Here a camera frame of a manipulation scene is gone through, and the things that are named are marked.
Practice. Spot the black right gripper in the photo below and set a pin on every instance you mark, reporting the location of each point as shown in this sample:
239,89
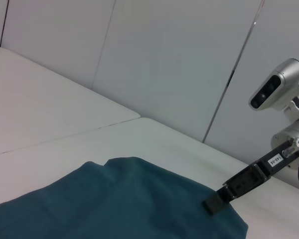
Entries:
246,183

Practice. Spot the teal blue shirt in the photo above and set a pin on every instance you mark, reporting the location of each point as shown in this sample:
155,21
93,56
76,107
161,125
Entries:
114,204

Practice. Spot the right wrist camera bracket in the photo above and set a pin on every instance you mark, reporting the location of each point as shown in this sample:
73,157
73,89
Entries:
295,109

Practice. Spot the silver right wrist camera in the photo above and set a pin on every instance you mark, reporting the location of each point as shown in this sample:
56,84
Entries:
286,79

